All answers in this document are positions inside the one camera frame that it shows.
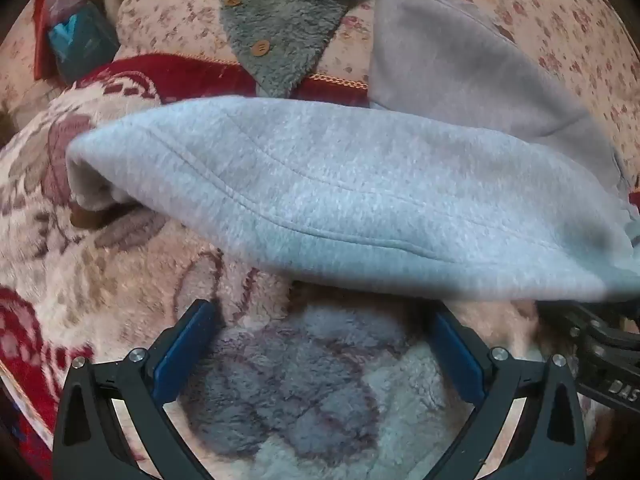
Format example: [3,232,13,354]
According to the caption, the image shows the light grey fleece pants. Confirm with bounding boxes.
[65,0,640,303]

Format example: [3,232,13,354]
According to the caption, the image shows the red and cream leaf blanket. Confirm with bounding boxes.
[0,54,616,480]

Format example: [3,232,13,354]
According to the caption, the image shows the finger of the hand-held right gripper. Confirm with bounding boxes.
[537,302,640,352]

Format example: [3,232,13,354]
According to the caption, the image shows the floral pink cushion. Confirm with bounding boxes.
[0,0,640,201]

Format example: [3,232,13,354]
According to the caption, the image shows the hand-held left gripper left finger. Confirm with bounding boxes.
[52,299,221,480]

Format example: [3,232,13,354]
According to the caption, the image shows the green fleece jacket with buttons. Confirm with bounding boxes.
[220,0,421,98]

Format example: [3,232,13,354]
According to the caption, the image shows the red flat board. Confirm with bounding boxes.
[32,0,57,81]

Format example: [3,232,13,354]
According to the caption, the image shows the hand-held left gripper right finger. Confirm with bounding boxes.
[425,305,588,480]

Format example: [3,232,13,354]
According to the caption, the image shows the teal box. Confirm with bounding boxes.
[47,2,121,86]

